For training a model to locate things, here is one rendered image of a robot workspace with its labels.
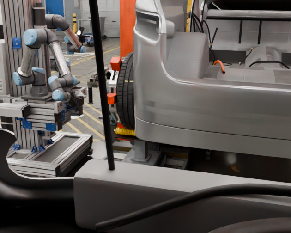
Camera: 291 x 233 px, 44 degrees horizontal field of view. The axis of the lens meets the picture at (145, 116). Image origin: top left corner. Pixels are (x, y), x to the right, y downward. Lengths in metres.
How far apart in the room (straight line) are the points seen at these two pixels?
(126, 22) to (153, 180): 3.13
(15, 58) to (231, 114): 2.13
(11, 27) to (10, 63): 0.31
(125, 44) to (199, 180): 3.14
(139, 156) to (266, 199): 2.83
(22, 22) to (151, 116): 1.66
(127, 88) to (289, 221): 2.49
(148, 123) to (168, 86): 0.31
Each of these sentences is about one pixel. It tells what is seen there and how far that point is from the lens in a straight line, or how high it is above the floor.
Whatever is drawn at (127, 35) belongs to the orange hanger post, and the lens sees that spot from 3.58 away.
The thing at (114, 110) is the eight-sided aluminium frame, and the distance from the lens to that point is 2.96.
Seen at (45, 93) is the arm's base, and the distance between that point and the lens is 3.19.
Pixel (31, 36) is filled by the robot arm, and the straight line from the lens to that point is 2.82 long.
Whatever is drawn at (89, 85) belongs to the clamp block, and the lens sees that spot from 3.07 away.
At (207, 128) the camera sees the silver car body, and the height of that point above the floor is 0.93.
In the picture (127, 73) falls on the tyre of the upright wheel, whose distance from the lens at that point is 2.86.
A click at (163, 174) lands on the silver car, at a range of 0.52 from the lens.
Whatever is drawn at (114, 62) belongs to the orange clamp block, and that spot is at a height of 1.13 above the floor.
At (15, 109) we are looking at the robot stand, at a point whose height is 0.73.
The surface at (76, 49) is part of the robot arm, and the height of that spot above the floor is 1.12.
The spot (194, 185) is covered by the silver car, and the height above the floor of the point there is 1.36.
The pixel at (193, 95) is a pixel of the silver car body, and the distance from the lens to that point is 1.94.
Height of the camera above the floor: 1.59
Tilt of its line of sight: 18 degrees down
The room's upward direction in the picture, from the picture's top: 1 degrees clockwise
